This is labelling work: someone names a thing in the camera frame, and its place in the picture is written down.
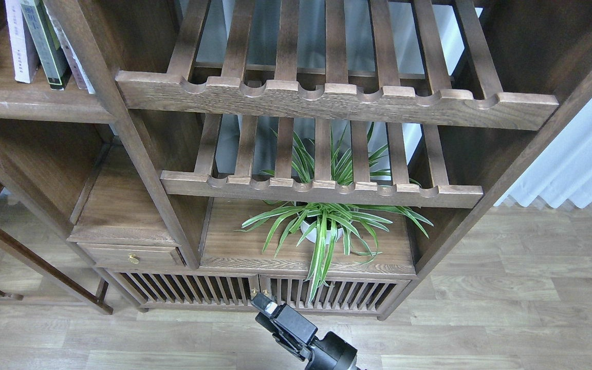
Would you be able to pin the green spider plant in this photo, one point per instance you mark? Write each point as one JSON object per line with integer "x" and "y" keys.
{"x": 327, "y": 222}

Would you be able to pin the green and black book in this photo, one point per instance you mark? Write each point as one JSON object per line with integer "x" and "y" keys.
{"x": 50, "y": 52}

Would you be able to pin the white standing book on shelf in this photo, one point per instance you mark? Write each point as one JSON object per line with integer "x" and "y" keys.
{"x": 76, "y": 67}

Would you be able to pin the white cream paperback book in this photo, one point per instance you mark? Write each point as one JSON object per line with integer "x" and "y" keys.
{"x": 24, "y": 55}

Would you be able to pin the white curtain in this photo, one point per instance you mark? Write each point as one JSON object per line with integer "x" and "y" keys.
{"x": 563, "y": 172}

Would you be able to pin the brass drawer knob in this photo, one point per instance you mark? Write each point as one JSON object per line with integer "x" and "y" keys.
{"x": 133, "y": 259}

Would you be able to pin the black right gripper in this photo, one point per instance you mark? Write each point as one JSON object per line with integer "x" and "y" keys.
{"x": 297, "y": 334}

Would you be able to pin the dark wooden bookshelf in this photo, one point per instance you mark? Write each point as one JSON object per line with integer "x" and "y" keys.
{"x": 442, "y": 103}

